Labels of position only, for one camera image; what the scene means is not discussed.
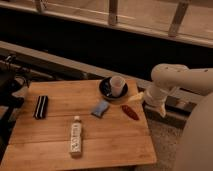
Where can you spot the red oblong object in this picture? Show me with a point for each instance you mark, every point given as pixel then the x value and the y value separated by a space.
pixel 129 112

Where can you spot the black striped case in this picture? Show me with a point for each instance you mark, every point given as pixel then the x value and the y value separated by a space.
pixel 41 107

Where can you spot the white labelled plastic bottle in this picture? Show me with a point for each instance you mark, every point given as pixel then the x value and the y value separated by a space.
pixel 76 137

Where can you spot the white cup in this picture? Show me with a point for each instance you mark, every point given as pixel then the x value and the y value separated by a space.
pixel 117 83

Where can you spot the metal railing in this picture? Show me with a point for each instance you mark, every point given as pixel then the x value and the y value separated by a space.
pixel 188 21

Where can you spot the blue sponge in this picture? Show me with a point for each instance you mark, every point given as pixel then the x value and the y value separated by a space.
pixel 100 108

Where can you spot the wooden table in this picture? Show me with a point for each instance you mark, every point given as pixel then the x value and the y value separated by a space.
pixel 44 144

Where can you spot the dark round saucer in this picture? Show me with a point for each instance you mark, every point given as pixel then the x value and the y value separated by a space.
pixel 105 90

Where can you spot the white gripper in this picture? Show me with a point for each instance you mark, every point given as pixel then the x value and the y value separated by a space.
pixel 153 96

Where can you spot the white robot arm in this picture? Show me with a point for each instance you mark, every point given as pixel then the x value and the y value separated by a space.
pixel 195 150

